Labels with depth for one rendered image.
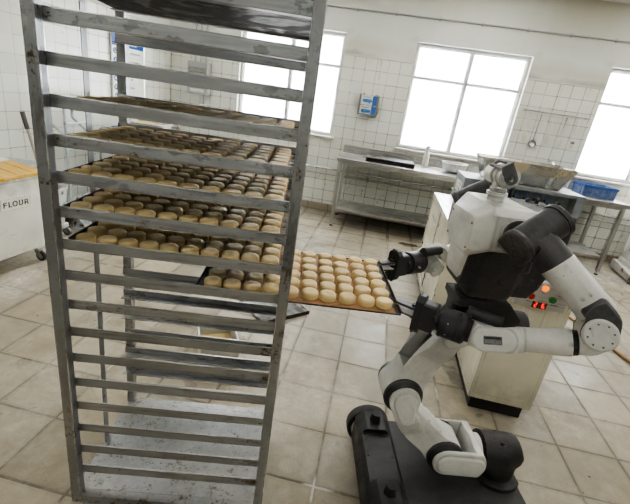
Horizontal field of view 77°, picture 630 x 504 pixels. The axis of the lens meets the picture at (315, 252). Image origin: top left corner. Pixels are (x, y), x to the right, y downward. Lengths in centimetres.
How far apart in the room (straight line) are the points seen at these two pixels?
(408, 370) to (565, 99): 503
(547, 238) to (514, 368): 137
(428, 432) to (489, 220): 86
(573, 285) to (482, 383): 139
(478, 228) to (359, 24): 479
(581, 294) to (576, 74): 511
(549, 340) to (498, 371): 127
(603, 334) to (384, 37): 503
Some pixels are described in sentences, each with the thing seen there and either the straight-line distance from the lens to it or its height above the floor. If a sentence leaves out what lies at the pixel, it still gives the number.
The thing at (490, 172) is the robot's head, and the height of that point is 137.
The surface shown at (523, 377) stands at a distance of 250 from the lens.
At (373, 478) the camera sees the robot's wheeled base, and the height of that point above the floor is 19.
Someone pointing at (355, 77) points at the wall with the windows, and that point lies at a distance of 576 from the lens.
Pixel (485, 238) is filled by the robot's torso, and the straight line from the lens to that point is 126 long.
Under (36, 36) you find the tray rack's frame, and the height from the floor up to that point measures 154.
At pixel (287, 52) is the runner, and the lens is 101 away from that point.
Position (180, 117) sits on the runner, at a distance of 105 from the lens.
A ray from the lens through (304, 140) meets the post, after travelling 98.
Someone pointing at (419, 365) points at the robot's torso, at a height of 68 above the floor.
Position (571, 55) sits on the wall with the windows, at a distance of 614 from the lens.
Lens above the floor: 150
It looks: 21 degrees down
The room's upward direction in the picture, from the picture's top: 9 degrees clockwise
